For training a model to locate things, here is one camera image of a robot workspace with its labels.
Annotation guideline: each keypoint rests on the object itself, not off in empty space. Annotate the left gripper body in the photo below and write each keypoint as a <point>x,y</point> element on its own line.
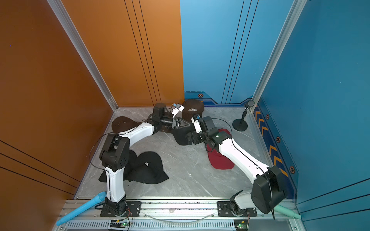
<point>169,122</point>

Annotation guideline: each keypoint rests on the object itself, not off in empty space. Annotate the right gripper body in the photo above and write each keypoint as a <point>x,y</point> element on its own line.
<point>197,137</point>

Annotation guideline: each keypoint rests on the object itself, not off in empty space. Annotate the black R cap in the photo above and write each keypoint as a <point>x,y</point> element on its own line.
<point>181,135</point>

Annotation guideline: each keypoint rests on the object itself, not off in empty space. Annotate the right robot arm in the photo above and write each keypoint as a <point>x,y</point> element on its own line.
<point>268,186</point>

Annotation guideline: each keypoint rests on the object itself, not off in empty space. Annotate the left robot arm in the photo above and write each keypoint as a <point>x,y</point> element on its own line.
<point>120,163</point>

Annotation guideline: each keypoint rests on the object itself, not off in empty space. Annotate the brown Colorado cap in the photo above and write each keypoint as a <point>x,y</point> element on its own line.
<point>192,107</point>

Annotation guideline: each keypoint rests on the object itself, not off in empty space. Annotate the brown cap middle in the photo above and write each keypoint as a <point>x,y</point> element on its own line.
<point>154,120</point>

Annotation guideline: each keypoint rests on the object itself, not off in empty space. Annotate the black microphone stand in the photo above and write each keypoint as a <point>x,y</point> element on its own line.
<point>241,124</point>

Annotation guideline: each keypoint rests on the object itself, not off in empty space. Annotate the brown cap far left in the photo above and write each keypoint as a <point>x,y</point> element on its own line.
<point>123,123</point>

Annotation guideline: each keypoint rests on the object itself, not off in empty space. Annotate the right circuit board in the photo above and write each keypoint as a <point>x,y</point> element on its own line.
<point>241,225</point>

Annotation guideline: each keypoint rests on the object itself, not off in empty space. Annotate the circuit board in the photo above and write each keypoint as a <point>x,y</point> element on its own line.
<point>119,225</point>
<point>241,225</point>

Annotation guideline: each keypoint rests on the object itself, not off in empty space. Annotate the left circuit board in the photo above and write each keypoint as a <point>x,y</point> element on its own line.
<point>119,225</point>

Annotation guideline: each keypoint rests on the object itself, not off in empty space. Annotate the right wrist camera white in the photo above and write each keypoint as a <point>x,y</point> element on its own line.
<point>195,120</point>

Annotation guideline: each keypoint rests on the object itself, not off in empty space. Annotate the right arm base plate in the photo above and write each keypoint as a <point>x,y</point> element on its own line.
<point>230,209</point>

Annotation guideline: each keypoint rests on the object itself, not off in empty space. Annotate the aluminium front rail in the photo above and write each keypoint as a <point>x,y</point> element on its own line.
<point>180,214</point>

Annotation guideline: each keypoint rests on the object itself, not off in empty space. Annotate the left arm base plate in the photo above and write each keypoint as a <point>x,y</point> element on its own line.
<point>121,209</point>

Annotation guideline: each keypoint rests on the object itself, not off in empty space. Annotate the blue foam handle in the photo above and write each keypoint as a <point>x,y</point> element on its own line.
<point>93,202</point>

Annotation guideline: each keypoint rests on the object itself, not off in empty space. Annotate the green foam handle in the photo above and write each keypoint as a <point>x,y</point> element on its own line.
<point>287,212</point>

